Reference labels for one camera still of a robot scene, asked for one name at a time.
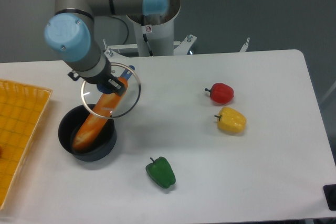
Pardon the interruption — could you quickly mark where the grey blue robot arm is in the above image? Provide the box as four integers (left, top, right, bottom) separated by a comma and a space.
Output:
44, 0, 169, 95

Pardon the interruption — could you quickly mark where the yellow toy bell pepper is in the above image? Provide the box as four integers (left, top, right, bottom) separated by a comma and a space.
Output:
214, 106, 247, 133

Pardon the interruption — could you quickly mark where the toy baguette bread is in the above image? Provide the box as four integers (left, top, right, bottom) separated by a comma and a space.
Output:
72, 93, 125, 153

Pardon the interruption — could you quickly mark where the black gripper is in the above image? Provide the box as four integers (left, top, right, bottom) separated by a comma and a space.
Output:
68, 62, 125, 96

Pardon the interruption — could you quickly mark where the red toy bell pepper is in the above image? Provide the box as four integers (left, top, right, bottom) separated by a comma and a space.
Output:
204, 83, 234, 104

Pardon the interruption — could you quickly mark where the green toy bell pepper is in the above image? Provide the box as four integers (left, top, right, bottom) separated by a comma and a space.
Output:
145, 156, 176, 189

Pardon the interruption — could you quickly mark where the dark pot with blue handle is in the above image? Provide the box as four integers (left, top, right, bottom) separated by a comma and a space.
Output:
57, 65, 135, 162

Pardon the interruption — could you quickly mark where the black device at table edge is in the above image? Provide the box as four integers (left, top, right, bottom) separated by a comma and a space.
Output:
323, 184, 336, 211

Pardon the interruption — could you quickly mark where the glass pot lid blue knob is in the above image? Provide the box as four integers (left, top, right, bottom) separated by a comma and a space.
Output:
80, 62, 142, 120

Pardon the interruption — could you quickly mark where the yellow plastic basket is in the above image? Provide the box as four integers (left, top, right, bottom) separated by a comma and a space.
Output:
1, 79, 53, 210

